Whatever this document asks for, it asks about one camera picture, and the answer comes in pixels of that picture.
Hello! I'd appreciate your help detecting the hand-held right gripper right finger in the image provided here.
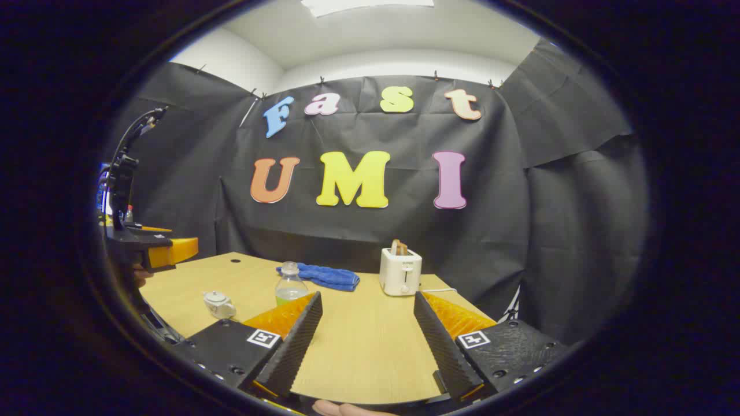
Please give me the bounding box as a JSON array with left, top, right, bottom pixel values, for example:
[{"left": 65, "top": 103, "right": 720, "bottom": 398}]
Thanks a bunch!
[{"left": 413, "top": 291, "right": 570, "bottom": 403}]

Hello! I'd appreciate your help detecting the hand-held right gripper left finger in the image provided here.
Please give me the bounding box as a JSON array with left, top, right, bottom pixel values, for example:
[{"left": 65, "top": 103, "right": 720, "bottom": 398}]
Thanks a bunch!
[{"left": 173, "top": 292, "right": 323, "bottom": 399}]

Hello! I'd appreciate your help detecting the green label water bottle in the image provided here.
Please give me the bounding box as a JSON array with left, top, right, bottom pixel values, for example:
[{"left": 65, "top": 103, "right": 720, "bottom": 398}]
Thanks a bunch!
[{"left": 275, "top": 262, "right": 310, "bottom": 307}]

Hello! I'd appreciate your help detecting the white ceramic teacup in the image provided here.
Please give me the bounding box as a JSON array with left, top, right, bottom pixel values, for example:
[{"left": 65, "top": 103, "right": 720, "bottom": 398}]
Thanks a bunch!
[{"left": 202, "top": 291, "right": 238, "bottom": 320}]

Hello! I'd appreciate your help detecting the blue towel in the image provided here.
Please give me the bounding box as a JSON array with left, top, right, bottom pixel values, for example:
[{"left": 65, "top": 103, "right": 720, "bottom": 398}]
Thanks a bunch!
[{"left": 276, "top": 263, "right": 360, "bottom": 292}]

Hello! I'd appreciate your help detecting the white toaster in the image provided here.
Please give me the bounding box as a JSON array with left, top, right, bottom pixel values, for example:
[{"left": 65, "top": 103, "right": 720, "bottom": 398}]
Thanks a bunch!
[{"left": 379, "top": 247, "right": 423, "bottom": 296}]

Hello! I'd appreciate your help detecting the black backdrop cloth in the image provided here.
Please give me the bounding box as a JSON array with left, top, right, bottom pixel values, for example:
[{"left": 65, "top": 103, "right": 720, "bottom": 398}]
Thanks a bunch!
[{"left": 101, "top": 38, "right": 651, "bottom": 347}]

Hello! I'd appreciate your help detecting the ceiling light panel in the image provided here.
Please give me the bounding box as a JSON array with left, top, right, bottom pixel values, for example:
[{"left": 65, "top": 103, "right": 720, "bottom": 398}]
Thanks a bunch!
[{"left": 301, "top": 0, "right": 435, "bottom": 18}]

